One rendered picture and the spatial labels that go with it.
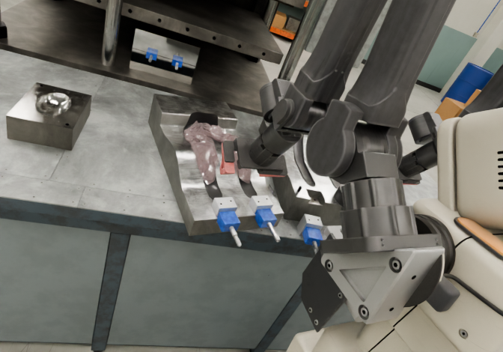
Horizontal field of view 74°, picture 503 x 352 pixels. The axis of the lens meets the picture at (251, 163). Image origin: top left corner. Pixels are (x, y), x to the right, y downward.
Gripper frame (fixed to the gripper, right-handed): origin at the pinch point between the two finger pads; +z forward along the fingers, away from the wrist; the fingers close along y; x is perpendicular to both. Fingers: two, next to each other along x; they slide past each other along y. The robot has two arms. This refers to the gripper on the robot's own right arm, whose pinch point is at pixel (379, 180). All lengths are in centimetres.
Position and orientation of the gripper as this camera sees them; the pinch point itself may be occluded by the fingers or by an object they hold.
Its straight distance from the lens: 101.2
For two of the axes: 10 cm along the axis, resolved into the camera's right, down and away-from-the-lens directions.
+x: 1.3, 9.1, -3.9
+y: -8.9, -0.7, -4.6
